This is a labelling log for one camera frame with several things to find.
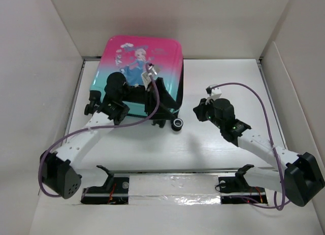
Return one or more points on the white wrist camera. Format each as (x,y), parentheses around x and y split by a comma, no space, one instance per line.
(213,92)
(151,73)

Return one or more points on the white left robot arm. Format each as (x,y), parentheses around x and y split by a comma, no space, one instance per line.
(68,152)

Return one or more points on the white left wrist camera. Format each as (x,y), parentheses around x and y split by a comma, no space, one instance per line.
(151,73)

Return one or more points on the metal base rail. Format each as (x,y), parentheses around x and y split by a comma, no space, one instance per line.
(103,187)

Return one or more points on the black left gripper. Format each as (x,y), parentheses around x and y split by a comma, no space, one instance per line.
(152,97)

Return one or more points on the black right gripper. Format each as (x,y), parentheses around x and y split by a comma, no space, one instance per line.
(200,111)

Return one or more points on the pink and teal suitcase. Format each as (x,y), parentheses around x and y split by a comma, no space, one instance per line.
(121,65)

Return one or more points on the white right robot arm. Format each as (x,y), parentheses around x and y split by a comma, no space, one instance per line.
(297,176)

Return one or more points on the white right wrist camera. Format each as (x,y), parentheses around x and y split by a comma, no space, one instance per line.
(213,92)

